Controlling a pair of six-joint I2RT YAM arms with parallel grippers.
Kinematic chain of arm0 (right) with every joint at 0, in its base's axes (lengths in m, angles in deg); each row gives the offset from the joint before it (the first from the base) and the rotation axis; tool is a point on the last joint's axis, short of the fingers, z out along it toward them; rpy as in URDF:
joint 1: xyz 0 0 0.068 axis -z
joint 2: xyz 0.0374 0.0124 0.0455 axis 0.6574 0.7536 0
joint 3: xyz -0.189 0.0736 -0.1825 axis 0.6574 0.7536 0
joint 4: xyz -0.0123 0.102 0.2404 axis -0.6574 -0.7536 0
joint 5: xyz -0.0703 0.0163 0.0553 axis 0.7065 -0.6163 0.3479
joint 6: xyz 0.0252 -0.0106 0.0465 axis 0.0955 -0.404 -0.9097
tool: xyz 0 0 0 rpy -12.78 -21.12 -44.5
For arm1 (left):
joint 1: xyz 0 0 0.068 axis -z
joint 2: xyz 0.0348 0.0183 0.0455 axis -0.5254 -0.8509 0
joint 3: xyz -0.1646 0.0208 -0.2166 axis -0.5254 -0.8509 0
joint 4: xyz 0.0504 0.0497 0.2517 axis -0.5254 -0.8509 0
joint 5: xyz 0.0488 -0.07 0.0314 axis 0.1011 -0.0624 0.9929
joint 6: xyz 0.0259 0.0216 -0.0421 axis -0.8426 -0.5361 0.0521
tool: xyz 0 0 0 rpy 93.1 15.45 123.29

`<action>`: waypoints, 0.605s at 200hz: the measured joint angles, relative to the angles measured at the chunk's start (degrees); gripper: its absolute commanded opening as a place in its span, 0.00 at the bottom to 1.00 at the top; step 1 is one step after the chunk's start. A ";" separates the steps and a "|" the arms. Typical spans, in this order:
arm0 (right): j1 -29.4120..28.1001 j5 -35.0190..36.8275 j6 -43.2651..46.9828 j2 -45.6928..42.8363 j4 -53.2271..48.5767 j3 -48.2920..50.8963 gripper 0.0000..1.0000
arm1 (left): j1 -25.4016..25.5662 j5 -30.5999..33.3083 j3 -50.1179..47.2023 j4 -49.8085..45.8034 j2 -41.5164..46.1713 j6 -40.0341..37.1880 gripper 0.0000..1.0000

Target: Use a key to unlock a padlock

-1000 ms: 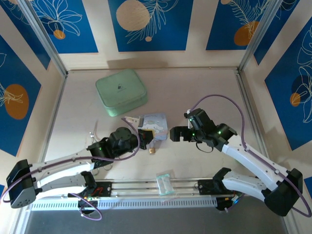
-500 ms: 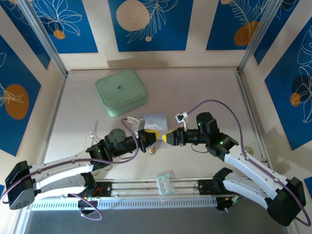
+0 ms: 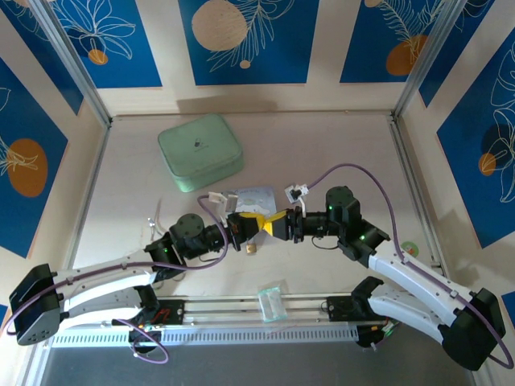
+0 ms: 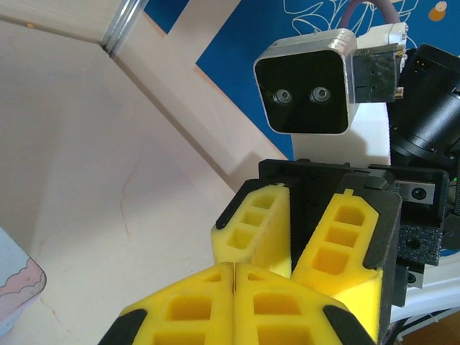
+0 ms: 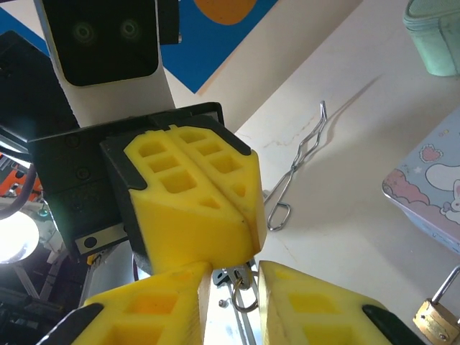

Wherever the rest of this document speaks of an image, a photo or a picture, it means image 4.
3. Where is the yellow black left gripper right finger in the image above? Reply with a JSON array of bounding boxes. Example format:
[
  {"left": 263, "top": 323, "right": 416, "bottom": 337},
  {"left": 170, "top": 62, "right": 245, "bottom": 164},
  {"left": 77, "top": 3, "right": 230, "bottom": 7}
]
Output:
[{"left": 233, "top": 262, "right": 379, "bottom": 345}]

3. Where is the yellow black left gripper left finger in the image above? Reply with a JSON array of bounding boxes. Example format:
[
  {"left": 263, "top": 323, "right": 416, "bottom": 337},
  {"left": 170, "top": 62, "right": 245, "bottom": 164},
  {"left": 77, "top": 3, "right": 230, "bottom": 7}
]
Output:
[{"left": 96, "top": 262, "right": 235, "bottom": 345}]

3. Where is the light blue cartoon tin box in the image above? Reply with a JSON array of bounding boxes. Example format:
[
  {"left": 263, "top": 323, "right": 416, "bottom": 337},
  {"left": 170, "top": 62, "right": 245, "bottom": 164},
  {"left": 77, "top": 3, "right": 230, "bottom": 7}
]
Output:
[{"left": 0, "top": 224, "right": 47, "bottom": 331}]

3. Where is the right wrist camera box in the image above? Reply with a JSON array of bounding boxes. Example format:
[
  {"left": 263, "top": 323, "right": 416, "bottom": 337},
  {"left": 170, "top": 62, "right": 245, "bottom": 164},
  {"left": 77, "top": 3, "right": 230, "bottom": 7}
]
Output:
[{"left": 253, "top": 27, "right": 360, "bottom": 137}]

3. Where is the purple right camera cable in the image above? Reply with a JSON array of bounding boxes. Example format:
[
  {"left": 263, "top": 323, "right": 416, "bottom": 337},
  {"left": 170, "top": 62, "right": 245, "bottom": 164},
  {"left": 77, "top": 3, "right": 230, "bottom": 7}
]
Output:
[{"left": 345, "top": 0, "right": 410, "bottom": 104}]

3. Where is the aluminium frame post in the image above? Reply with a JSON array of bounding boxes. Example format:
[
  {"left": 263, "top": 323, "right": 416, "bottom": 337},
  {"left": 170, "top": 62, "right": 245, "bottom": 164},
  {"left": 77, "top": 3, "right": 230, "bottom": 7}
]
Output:
[{"left": 101, "top": 0, "right": 147, "bottom": 55}]

